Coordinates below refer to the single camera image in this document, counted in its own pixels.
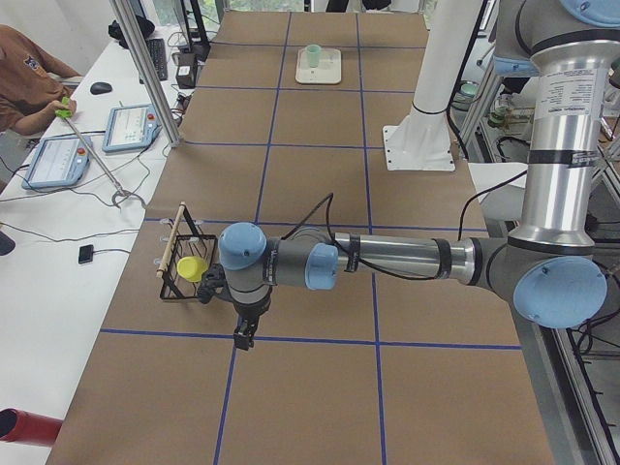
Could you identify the metal reacher grabber tool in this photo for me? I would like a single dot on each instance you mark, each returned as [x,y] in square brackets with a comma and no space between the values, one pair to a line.
[121,194]

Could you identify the yellow plastic cup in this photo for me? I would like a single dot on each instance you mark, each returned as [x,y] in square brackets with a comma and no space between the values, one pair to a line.
[191,268]

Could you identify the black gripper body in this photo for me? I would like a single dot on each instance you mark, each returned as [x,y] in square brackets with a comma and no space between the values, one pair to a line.
[248,315]

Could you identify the white plastic tray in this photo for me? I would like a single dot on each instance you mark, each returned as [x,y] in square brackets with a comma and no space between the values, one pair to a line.
[326,68]

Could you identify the black computer mouse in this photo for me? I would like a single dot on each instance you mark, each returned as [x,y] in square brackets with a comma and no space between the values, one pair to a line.
[100,88]

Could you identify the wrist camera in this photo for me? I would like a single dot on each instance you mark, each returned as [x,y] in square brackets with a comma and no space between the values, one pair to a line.
[212,284]

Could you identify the aluminium frame post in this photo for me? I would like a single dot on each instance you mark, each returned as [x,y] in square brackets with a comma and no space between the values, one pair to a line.
[136,43]

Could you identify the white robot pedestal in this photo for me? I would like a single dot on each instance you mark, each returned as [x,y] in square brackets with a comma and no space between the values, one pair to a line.
[421,141]

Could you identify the small black device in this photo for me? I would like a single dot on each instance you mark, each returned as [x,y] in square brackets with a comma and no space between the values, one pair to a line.
[85,254]

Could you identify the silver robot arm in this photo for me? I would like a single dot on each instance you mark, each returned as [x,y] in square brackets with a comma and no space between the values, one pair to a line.
[543,269]

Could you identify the person in brown shirt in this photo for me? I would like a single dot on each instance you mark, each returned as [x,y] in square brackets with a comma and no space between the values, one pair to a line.
[30,92]

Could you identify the red cylinder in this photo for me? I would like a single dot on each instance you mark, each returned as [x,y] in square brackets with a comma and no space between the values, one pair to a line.
[26,428]

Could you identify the black keyboard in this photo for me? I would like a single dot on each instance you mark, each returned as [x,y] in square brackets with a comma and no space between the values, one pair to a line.
[158,54]

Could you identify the white chair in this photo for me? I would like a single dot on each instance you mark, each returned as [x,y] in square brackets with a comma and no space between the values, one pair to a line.
[504,203]

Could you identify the far blue teach pendant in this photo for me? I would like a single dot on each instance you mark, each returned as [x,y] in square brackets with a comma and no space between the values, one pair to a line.
[131,128]

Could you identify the blue teach pendant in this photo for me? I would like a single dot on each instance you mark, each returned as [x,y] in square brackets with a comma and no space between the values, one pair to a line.
[57,162]
[131,128]

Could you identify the near blue teach pendant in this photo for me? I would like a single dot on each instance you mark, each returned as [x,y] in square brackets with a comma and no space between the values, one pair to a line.
[57,162]

